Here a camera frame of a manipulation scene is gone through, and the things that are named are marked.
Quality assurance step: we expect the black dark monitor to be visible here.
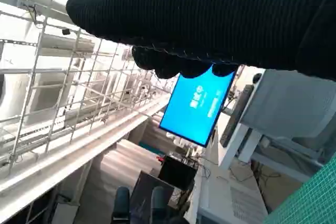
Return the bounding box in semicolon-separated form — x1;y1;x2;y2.
157;155;197;191

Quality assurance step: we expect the white ceiling wire grid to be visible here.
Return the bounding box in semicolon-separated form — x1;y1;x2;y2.
0;0;174;180

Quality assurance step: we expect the green cutting mat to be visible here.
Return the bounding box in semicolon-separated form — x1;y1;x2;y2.
262;155;336;224

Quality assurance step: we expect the white metal cabinet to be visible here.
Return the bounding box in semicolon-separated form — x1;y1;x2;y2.
240;69;336;183

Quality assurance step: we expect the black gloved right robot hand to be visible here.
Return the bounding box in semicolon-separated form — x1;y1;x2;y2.
65;0;336;82

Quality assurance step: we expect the white perforated cabinet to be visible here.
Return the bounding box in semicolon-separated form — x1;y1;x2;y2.
196;176;270;224

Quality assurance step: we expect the teal office chair back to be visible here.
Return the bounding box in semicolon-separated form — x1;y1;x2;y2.
115;186;131;224
152;186;169;224

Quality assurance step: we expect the monitor with blue screen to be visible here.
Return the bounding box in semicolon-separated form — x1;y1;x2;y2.
159;63;238;148

